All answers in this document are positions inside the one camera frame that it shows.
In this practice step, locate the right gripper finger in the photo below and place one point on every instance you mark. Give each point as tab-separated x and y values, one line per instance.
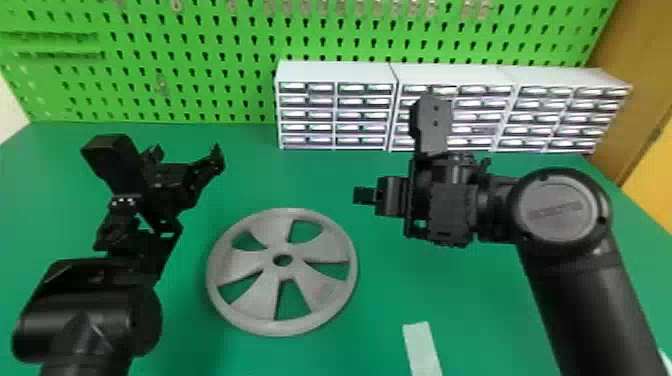
388	195

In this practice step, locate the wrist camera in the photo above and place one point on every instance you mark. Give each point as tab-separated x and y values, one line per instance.
111	160
431	126

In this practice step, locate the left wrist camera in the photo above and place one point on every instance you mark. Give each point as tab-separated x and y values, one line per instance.
111	160

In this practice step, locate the grey wheel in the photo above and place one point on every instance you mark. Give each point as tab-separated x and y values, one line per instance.
252	294

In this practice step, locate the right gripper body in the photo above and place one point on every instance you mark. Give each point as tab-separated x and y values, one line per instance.
443	202

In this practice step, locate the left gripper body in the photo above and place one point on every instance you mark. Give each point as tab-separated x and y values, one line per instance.
165	191

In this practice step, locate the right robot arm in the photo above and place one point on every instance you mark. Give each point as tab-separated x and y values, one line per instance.
572	262

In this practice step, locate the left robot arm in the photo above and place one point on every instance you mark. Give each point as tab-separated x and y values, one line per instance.
84	310

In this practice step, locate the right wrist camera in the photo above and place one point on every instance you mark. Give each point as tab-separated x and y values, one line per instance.
431	126

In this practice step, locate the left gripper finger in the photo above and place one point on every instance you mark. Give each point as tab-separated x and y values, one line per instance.
153	156
210	164

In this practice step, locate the white drawer cabinet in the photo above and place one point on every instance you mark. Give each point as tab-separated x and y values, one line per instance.
478	107
567	113
336	105

